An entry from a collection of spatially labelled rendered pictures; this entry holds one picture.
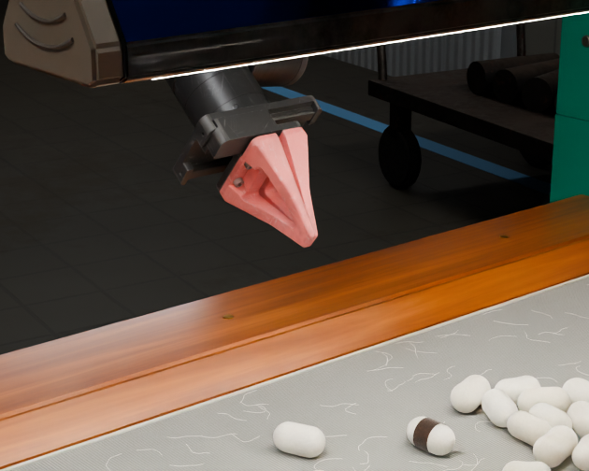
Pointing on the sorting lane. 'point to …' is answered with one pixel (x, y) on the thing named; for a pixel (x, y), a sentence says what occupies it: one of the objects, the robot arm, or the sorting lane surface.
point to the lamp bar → (232, 31)
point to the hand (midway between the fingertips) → (305, 232)
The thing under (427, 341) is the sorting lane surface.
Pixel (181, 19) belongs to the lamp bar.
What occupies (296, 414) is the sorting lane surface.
